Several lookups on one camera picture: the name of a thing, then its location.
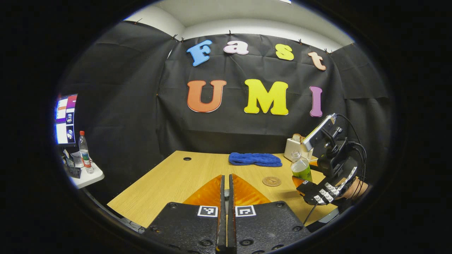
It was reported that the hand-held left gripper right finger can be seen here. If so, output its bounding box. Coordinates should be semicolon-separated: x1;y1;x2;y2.
228;174;311;254

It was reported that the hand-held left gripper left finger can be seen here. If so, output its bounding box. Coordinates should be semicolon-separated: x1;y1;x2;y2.
141;174;226;254

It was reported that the clear green label water bottle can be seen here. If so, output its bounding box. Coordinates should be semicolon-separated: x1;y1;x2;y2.
291;151;313;182

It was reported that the red cap plastic bottle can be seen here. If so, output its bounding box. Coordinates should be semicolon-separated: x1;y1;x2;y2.
78;131;94;174

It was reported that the white toaster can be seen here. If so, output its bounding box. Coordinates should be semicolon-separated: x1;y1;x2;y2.
284;138;318;162

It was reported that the blue towel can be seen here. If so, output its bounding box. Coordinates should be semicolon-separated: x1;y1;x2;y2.
228;152;283;167

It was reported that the white side table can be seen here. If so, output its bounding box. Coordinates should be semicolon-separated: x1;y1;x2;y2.
64;150;105;189

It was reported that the white plastic container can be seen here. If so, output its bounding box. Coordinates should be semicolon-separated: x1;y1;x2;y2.
71;151;85;168

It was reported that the computer monitor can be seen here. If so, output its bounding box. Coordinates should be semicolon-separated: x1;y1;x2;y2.
54;93;78;147

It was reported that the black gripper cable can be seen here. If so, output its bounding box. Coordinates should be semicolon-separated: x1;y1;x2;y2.
304;114;368;226

